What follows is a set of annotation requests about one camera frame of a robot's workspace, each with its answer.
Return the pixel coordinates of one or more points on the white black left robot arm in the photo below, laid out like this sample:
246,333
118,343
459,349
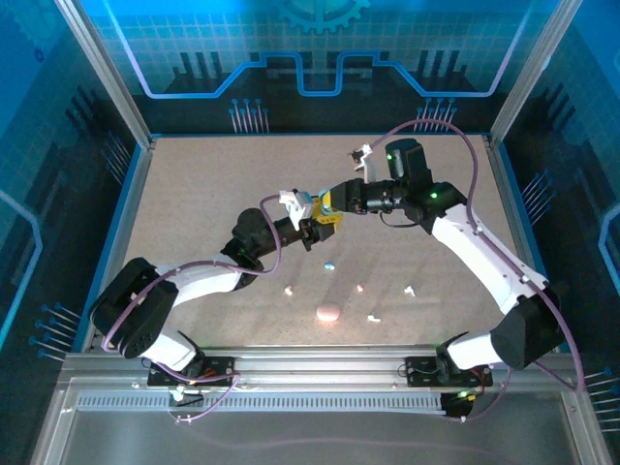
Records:
203,280

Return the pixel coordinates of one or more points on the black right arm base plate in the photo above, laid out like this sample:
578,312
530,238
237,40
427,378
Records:
421,370

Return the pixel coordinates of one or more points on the pink earbud charging case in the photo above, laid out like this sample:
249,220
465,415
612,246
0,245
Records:
328,312

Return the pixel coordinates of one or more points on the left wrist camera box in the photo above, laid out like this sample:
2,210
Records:
296,201

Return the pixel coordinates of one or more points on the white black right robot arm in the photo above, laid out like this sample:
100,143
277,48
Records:
484,257

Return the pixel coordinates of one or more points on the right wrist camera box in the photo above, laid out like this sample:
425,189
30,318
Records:
370,167

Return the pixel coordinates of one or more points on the aluminium side rail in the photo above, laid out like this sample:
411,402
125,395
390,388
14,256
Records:
508,194
120,242

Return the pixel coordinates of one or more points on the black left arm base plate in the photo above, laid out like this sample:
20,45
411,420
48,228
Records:
218,370

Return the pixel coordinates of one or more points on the grey metal panel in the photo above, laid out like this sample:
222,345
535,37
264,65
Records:
315,436

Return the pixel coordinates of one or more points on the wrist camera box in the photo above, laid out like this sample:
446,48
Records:
296,201
370,167

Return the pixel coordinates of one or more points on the aluminium corner post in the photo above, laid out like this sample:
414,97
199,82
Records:
532,72
111,77

